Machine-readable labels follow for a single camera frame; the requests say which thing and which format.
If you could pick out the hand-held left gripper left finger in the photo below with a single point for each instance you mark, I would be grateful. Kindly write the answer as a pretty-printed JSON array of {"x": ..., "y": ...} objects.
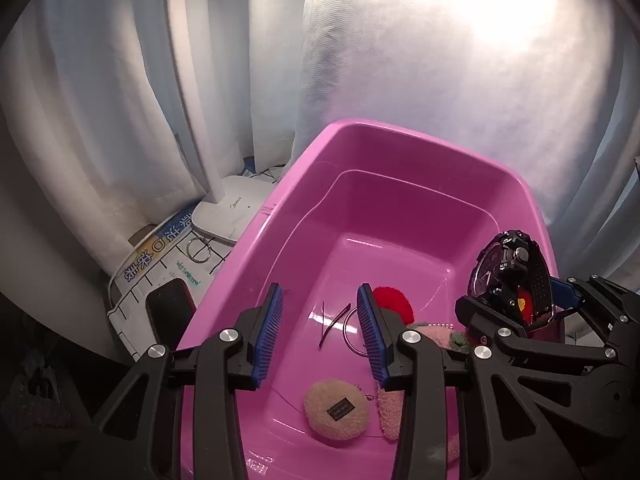
[{"x": 267, "y": 340}]

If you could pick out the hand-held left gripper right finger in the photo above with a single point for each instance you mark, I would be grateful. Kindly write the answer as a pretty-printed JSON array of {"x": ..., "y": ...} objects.
[{"x": 372, "y": 340}]

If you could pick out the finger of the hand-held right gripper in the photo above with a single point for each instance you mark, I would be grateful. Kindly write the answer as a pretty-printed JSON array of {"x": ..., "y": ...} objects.
[
  {"x": 480, "y": 315},
  {"x": 562, "y": 292}
]

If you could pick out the silver bangle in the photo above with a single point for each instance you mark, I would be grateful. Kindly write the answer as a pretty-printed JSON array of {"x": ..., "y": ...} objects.
[{"x": 345, "y": 332}]

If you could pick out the brown metal hair clip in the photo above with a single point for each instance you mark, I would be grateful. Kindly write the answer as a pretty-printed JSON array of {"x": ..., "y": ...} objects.
[{"x": 334, "y": 323}]

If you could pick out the pink fuzzy strawberry headband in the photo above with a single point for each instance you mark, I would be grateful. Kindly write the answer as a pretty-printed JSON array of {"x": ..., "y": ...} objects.
[{"x": 395, "y": 302}]

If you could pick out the black wrist watch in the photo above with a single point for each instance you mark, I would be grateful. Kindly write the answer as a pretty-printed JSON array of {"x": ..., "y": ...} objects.
[{"x": 505, "y": 265}]

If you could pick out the beige fuzzy round pouch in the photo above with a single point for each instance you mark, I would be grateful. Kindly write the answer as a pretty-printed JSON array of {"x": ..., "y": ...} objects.
[{"x": 325, "y": 405}]

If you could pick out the pink plastic bin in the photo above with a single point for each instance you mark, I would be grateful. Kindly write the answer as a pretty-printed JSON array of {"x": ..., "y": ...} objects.
[{"x": 400, "y": 210}]

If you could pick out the black smartphone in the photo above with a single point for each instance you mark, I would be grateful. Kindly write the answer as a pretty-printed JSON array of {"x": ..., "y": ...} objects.
[{"x": 170, "y": 310}]

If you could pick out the white desk lamp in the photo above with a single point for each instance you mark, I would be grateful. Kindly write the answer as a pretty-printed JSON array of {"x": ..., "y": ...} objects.
[{"x": 230, "y": 210}]

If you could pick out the printed paper box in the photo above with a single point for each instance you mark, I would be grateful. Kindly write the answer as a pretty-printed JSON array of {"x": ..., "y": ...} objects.
[{"x": 150, "y": 260}]

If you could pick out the white black checked tablecloth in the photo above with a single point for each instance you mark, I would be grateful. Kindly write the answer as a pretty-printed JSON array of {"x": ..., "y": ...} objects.
[{"x": 125, "y": 317}]

